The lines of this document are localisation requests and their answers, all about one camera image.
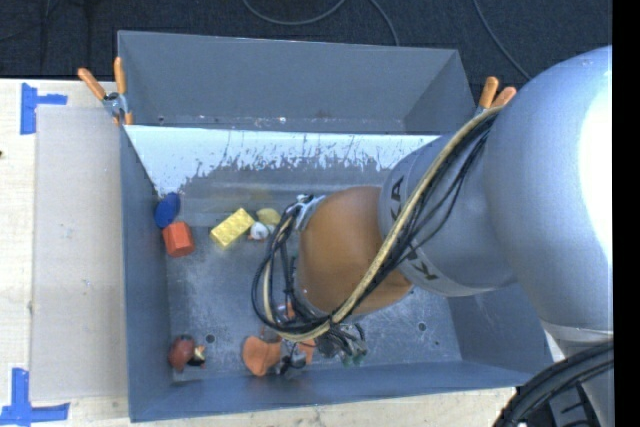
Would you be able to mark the red-orange block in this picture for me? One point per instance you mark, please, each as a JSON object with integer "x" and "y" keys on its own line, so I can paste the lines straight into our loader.
{"x": 178, "y": 240}

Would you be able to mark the yellow and white toy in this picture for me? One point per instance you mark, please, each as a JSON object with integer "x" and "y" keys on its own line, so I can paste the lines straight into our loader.
{"x": 266, "y": 218}

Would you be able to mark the orange soft toy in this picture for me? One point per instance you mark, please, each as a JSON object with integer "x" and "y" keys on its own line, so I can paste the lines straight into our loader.
{"x": 259, "y": 355}

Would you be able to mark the grey metal bin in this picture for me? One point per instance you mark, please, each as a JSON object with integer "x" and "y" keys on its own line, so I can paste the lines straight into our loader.
{"x": 280, "y": 80}

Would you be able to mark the yellow toy brick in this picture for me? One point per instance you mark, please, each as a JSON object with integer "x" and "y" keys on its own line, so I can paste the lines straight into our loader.
{"x": 232, "y": 228}

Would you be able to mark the blue flat disc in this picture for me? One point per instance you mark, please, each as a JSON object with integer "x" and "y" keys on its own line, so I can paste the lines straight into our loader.
{"x": 167, "y": 211}

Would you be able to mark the pale wood flat board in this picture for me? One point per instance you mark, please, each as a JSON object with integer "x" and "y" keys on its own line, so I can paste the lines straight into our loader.
{"x": 75, "y": 235}

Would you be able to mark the red-brown toy figure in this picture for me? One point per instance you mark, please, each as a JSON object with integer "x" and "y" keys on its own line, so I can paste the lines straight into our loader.
{"x": 181, "y": 352}

